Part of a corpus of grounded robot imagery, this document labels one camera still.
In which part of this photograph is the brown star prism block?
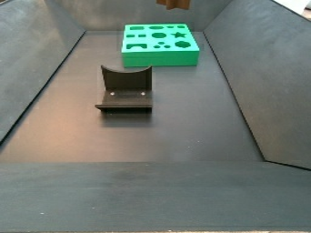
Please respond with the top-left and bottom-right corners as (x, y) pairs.
(155, 0), (191, 10)

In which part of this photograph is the green shape sorter board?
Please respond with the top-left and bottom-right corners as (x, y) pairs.
(122, 24), (200, 67)

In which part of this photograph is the black curved holder stand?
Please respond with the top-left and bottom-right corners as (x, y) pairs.
(95, 66), (154, 111)

